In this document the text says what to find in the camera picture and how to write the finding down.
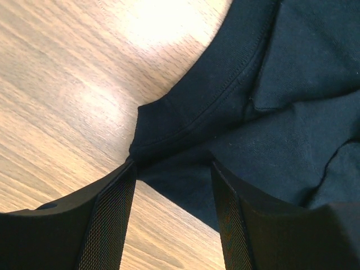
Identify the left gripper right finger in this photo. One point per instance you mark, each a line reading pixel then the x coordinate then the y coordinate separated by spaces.
pixel 259 231

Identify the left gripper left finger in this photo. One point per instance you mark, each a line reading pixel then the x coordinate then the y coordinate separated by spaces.
pixel 83 230

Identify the black t shirt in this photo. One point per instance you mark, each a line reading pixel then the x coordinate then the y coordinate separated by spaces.
pixel 274 98

